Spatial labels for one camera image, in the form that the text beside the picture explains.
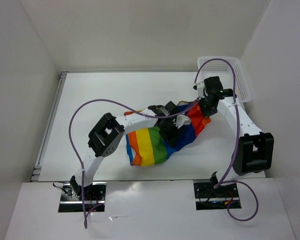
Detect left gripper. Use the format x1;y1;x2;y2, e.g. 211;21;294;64
157;118;183;148

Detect rainbow striped shorts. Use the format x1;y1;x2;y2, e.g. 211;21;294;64
125;105;211;167

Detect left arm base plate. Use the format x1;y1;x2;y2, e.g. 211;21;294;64
52;181;107;213

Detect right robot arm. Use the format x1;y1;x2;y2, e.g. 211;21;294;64
195;76;275;197

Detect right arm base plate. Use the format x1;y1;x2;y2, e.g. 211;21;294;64
193;180;242;211

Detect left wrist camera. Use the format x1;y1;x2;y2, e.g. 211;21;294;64
174;114;192;129

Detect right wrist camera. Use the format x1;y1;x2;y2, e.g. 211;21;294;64
193;81;207;99

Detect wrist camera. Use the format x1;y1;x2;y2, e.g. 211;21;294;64
193;81;207;99
174;114;192;129

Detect white plastic basket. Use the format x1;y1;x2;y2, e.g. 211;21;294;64
196;56;252;103

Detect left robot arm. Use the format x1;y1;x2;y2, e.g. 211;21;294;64
69;101;191;200

